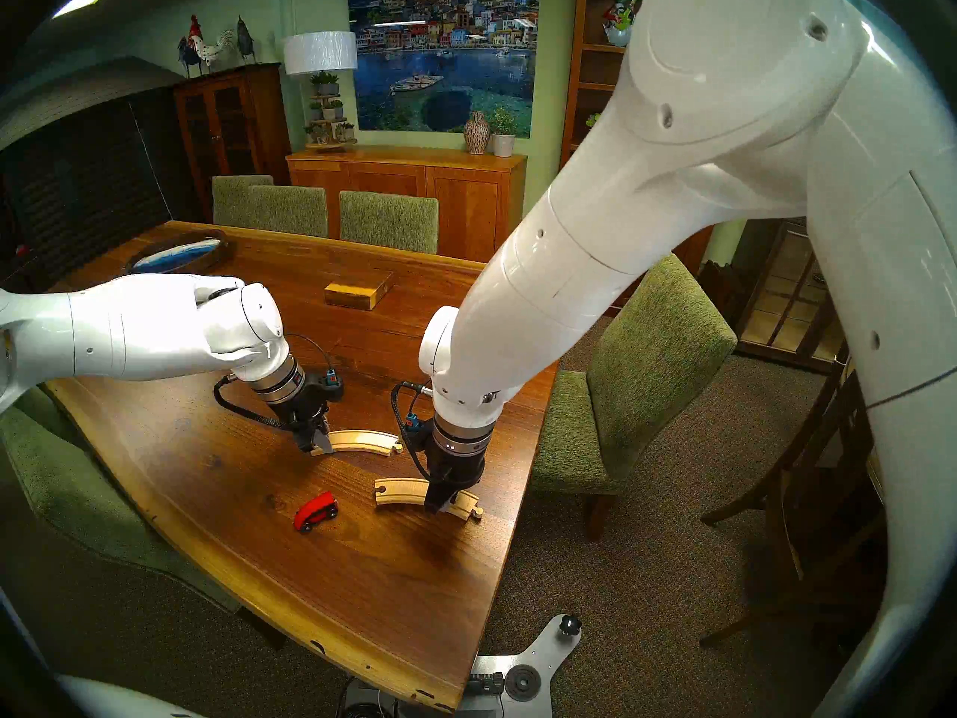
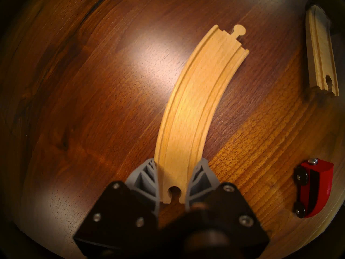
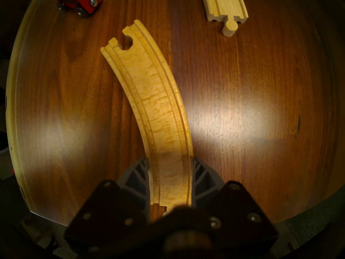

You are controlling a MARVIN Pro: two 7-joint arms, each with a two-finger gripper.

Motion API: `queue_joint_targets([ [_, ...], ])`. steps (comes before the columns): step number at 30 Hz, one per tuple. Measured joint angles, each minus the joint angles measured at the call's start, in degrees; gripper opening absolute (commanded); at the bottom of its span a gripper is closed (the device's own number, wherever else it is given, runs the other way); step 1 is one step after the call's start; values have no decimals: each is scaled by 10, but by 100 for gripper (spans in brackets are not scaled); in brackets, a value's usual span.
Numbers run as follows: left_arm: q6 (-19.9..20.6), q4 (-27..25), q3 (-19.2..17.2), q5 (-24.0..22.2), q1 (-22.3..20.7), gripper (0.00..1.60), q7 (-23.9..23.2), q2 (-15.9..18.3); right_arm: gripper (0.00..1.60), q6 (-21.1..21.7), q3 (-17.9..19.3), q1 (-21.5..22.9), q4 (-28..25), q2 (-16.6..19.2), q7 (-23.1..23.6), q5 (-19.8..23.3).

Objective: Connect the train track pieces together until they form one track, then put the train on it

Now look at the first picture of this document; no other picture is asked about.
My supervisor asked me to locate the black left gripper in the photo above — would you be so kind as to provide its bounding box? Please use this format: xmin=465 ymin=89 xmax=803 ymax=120
xmin=281 ymin=378 xmax=335 ymax=456

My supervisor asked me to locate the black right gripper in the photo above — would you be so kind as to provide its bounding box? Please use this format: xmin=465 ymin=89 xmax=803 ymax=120
xmin=422 ymin=427 xmax=489 ymax=515

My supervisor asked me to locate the curved wooden train track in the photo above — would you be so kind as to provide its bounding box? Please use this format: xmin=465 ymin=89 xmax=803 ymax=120
xmin=310 ymin=429 xmax=404 ymax=458
xmin=374 ymin=477 xmax=484 ymax=522

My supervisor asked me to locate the red toy train car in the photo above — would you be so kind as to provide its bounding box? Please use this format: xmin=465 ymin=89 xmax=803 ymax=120
xmin=292 ymin=491 xmax=339 ymax=534

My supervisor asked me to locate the flat wooden box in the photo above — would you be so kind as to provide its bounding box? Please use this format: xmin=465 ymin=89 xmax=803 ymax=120
xmin=323 ymin=269 xmax=396 ymax=311

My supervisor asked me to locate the green upholstered dining chair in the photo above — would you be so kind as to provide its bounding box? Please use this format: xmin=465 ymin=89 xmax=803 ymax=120
xmin=529 ymin=253 xmax=739 ymax=541
xmin=212 ymin=174 xmax=274 ymax=227
xmin=248 ymin=185 xmax=330 ymax=239
xmin=0 ymin=406 xmax=241 ymax=614
xmin=339 ymin=191 xmax=440 ymax=255

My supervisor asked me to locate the round tray with blue inlay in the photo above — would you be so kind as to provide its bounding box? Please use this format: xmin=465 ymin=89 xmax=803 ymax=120
xmin=122 ymin=229 xmax=230 ymax=277

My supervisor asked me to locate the light wooden sideboard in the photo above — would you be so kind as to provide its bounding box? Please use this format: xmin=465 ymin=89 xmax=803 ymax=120
xmin=286 ymin=146 xmax=528 ymax=263

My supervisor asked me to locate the tall dark wooden cabinet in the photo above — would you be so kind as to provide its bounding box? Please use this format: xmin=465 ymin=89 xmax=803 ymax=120
xmin=172 ymin=63 xmax=292 ymax=224

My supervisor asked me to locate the tiered stand with small plants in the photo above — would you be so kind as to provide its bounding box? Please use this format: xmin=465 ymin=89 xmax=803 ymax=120
xmin=303 ymin=70 xmax=358 ymax=153

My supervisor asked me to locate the plant in white pot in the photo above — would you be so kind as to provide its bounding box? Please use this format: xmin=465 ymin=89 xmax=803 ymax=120
xmin=487 ymin=107 xmax=518 ymax=158

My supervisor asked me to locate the white drum lamp shade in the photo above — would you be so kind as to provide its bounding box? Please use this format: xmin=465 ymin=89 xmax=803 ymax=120
xmin=282 ymin=31 xmax=359 ymax=76

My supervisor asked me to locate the dark wooden slatted chair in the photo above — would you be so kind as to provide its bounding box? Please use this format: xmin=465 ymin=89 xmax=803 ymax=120
xmin=699 ymin=335 xmax=898 ymax=646

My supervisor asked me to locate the glass door wooden cabinet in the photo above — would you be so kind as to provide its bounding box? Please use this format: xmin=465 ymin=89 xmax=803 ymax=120
xmin=736 ymin=219 xmax=853 ymax=373

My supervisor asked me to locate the harbour town painting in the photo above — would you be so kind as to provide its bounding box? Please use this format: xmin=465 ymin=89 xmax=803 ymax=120
xmin=347 ymin=0 xmax=541 ymax=139

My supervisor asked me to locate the white rooster figurine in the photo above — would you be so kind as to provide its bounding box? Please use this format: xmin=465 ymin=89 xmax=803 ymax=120
xmin=191 ymin=30 xmax=239 ymax=73

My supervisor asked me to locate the blue and red rooster figurine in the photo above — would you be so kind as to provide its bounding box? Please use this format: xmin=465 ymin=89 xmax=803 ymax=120
xmin=177 ymin=15 xmax=204 ymax=78

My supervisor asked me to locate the thin cable with blue plug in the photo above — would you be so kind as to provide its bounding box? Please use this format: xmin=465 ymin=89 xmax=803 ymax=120
xmin=288 ymin=334 xmax=346 ymax=405

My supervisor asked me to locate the thick braided black cable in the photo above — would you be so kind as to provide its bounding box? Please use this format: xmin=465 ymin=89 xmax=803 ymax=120
xmin=213 ymin=372 xmax=292 ymax=432

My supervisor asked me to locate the black cable with blue plug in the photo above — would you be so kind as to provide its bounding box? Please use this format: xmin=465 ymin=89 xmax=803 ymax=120
xmin=390 ymin=381 xmax=438 ymax=482

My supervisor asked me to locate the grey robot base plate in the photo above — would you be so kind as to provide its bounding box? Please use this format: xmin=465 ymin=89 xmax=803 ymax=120
xmin=467 ymin=613 xmax=584 ymax=718

